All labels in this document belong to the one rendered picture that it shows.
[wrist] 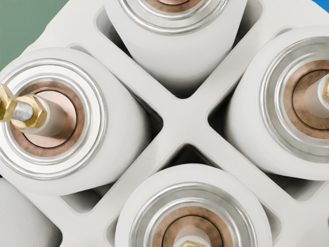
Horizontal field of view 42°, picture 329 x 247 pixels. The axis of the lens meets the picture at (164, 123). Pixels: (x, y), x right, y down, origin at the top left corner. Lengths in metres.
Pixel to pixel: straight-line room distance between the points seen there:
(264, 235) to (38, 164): 0.14
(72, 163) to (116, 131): 0.03
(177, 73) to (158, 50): 0.06
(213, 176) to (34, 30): 0.37
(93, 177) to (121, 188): 0.07
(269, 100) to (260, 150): 0.03
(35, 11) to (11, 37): 0.04
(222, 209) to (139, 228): 0.05
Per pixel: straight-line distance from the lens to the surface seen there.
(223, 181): 0.26
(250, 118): 0.27
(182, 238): 0.23
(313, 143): 0.27
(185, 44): 0.27
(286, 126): 0.26
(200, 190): 0.26
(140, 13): 0.27
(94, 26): 0.36
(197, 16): 0.27
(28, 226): 0.34
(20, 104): 0.23
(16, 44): 0.57
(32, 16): 0.58
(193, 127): 0.33
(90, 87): 0.27
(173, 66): 0.31
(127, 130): 0.28
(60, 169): 0.27
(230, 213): 0.26
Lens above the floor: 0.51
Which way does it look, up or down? 84 degrees down
